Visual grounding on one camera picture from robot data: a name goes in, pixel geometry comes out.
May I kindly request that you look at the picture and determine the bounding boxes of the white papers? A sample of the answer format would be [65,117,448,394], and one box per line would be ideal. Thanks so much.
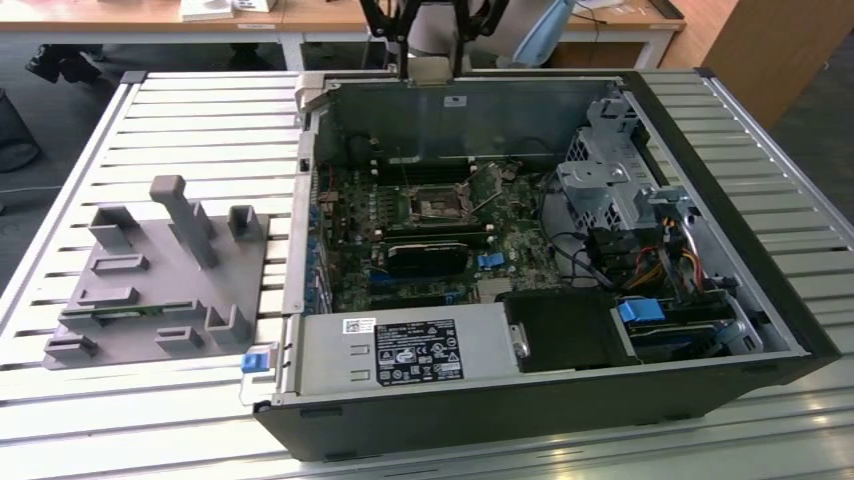
[574,0,649,16]

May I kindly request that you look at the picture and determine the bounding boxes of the silver chip heatsink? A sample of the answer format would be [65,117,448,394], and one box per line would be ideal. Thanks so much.
[478,277,517,302]

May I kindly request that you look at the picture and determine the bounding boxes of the CPU socket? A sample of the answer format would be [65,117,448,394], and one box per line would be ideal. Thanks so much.
[406,184,482,226]

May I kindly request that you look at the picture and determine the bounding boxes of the silver disk bay cage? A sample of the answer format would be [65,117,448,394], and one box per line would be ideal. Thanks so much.
[557,97,700,236]

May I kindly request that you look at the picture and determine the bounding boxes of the yellow red wire bundle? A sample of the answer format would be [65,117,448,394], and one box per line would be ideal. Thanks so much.
[626,249,704,292]

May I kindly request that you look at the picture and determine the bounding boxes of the silver power supply with label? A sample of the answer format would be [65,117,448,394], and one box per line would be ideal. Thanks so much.
[286,302,522,396]

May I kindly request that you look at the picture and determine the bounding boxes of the green RAM stick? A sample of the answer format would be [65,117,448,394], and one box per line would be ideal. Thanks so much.
[93,303,199,318]

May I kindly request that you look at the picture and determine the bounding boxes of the black plastic shroud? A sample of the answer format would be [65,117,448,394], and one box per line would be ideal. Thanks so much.
[500,289,637,374]

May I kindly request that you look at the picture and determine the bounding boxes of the black graphics card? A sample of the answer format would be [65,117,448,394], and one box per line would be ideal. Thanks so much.
[384,239,473,279]

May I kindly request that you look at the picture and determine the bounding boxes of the green motherboard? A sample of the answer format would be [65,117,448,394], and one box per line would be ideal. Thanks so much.
[310,159,582,314]

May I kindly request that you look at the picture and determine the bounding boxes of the wooden cabinet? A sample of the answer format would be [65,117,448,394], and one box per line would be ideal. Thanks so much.
[657,0,854,131]

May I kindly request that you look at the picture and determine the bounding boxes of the black RAM slot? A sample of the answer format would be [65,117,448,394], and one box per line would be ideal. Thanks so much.
[385,225,489,237]
[384,233,494,247]

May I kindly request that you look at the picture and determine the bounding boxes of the metal socket cover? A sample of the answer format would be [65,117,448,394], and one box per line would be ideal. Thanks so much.
[461,162,521,219]

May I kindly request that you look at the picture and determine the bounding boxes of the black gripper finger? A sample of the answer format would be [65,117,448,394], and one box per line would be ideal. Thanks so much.
[358,0,421,82]
[453,0,510,80]

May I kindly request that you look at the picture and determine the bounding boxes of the black silver PC case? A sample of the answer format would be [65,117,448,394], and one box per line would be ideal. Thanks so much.
[240,69,843,464]

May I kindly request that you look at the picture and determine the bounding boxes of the hard disk in blue carrier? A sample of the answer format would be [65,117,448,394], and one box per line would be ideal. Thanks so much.
[613,294,740,359]

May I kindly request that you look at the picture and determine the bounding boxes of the white box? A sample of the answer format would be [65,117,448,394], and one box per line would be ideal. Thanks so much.
[181,0,237,22]

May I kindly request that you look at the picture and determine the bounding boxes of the black office chair base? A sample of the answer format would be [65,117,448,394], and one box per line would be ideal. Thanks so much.
[25,43,107,85]

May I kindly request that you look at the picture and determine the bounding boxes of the grey plastic parts rack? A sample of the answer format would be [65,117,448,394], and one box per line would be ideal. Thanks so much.
[41,174,273,371]

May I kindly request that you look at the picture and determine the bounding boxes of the silver square CPU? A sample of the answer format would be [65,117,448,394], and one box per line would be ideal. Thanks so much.
[405,56,454,90]

